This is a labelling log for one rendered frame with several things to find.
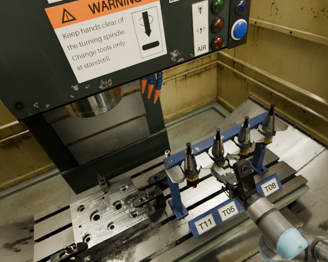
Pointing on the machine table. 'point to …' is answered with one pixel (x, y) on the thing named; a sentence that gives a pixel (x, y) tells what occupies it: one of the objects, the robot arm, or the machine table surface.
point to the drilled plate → (122, 228)
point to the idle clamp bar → (158, 179)
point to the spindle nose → (95, 104)
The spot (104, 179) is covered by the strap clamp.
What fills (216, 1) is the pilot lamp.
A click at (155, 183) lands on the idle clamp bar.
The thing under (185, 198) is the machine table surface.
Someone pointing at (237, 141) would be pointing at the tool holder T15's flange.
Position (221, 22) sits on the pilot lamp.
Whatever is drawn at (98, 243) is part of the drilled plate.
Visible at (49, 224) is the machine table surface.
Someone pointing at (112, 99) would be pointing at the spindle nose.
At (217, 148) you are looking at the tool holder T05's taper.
